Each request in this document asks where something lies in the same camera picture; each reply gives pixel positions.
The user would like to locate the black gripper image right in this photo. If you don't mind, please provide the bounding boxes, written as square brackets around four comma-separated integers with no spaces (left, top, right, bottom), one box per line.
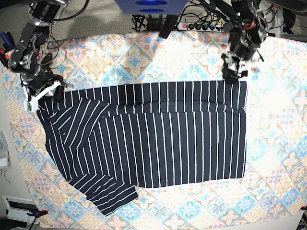
[221,39,264,84]

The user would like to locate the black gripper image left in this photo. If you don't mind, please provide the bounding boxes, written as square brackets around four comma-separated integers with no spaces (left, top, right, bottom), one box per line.
[20,71,64,112]

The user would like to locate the navy white striped T-shirt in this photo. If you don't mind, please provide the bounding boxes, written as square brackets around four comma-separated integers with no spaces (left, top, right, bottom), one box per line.
[37,80,248,216]

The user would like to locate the red black clamp upper left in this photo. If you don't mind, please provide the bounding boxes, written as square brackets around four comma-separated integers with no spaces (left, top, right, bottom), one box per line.
[0,32,16,68]

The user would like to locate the white power strip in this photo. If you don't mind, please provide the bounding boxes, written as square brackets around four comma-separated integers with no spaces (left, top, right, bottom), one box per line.
[176,20,226,32]

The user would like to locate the white device left edge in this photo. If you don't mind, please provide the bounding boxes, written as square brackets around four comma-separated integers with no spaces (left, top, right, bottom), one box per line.
[0,131,11,170]

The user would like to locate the white box lower left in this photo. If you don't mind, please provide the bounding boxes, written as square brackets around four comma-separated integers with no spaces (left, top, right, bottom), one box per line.
[2,195,37,223]

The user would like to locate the blue black clamp lower left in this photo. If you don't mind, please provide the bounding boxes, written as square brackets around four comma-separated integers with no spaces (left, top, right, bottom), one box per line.
[26,209,48,218]

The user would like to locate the patterned tile tablecloth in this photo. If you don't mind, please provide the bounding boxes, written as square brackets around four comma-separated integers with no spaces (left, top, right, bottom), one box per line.
[0,32,307,230]

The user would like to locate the black center post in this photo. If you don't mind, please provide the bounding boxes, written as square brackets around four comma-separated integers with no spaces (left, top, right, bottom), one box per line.
[159,14,179,39]

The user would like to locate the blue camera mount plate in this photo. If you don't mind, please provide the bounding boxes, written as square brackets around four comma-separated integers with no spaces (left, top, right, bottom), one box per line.
[115,0,188,15]

